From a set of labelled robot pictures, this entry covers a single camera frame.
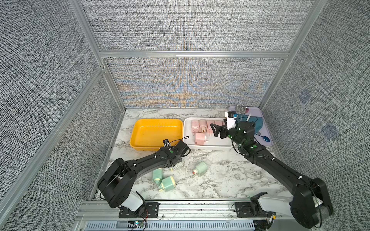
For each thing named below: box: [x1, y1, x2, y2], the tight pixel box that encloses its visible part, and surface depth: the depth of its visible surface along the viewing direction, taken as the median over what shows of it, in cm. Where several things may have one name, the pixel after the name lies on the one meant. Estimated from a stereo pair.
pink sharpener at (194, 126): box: [191, 119, 199, 136], surface depth 102 cm
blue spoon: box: [254, 132, 271, 143], surface depth 102 cm
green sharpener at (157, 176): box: [152, 168, 164, 186], surface depth 80 cm
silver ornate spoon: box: [239, 106, 247, 116], surface depth 119 cm
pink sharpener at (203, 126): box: [198, 118, 208, 134], surface depth 102 cm
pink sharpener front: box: [194, 132, 210, 145], surface depth 97 cm
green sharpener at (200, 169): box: [192, 161, 208, 177], surface depth 83 cm
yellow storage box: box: [129, 117, 184, 151], surface depth 106 cm
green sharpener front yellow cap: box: [158, 175, 176, 192], surface depth 77 cm
